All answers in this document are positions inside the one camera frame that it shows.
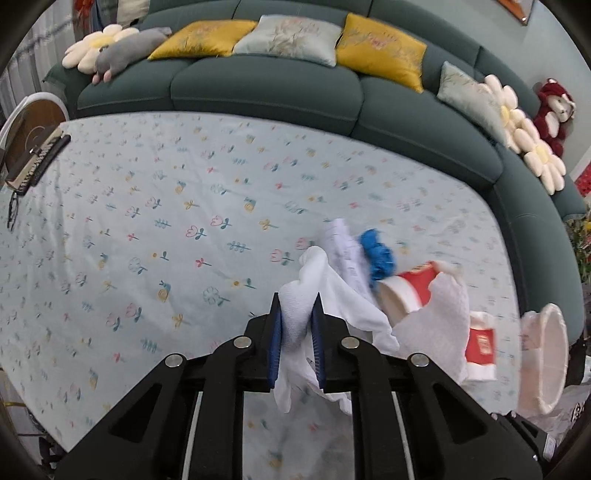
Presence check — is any yellow embroidered cushion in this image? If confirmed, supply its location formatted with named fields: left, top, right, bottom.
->
left=335, top=12, right=428, bottom=93
left=148, top=19, right=258, bottom=61

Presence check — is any red paper cup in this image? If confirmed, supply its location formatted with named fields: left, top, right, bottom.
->
left=464, top=311, right=498, bottom=381
left=376, top=261, right=444, bottom=328

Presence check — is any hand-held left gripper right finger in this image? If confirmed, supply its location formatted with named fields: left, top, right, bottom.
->
left=311, top=292, right=544, bottom=480

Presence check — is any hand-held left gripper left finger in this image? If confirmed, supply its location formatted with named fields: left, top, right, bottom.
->
left=54, top=292, right=283, bottom=480

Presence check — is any floral light blue tablecloth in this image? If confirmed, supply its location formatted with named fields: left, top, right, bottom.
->
left=0, top=111, right=532, bottom=480

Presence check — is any white cloth rag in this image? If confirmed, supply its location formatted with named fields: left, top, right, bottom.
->
left=272, top=246, right=400, bottom=416

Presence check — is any red wall decoration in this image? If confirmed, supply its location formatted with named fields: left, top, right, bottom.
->
left=573, top=161, right=591, bottom=199

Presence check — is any grey plush mouse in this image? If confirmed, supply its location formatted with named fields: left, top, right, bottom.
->
left=91, top=26, right=172, bottom=86

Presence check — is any teal sectional sofa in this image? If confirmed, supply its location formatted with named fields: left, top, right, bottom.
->
left=42, top=0, right=589, bottom=344

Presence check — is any light grey embroidered cushion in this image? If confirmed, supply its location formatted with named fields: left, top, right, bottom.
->
left=232, top=14, right=342, bottom=68
left=436, top=61, right=509, bottom=144

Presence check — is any blue crumpled scrap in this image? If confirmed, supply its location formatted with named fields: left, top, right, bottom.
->
left=359, top=228, right=398, bottom=282

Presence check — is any white flower cushion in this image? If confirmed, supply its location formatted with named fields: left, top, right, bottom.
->
left=515, top=117, right=567, bottom=195
left=484, top=75, right=536, bottom=153
left=62, top=24, right=140, bottom=73

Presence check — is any red teddy bear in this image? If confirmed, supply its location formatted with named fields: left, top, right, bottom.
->
left=532, top=78, right=577, bottom=158

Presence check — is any white sheer curtain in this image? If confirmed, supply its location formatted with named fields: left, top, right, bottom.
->
left=0, top=0, right=116, bottom=121

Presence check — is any white paper towel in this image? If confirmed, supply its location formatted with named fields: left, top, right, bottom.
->
left=392, top=261, right=472, bottom=384

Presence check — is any black key ring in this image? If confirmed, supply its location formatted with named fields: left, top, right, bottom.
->
left=6, top=191, right=21, bottom=230

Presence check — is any framed wall picture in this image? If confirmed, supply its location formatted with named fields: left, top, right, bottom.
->
left=496, top=0, right=532, bottom=26

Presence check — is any round wooden side table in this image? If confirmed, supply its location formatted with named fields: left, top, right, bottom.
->
left=0, top=92, right=70, bottom=185

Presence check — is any green potted plant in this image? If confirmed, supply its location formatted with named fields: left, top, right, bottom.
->
left=566, top=217, right=591, bottom=287

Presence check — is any black remote control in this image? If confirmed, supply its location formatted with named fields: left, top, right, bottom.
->
left=4, top=127, right=72, bottom=193

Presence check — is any bin with white bag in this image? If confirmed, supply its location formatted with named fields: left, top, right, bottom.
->
left=519, top=302, right=571, bottom=415

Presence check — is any white printed paper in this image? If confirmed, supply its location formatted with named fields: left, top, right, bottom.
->
left=318, top=218, right=375, bottom=303

